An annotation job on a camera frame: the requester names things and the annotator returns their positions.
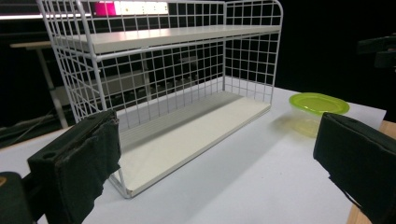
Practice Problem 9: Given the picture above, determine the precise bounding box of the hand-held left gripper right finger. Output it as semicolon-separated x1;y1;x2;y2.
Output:
312;112;396;224

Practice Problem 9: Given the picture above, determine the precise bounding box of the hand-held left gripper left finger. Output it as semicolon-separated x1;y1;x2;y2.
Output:
26;109;122;224

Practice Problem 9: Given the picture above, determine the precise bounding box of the clear container with green lid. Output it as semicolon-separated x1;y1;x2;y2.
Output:
281;91;351;138

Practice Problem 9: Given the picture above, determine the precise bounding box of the white wire two-tier shelf rack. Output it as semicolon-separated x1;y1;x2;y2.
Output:
36;0;284;199

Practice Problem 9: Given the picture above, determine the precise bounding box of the white desk with metal leg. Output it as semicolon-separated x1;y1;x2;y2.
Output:
8;40;70;129

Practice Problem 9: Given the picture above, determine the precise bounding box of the dark equipment on stand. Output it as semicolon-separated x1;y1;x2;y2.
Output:
357;35;396;70

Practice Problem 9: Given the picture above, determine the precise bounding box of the bright lit monitor screen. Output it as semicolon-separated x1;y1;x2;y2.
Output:
0;0;170;21

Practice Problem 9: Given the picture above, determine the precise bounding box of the dark cable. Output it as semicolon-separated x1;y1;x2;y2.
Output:
0;108;57;143

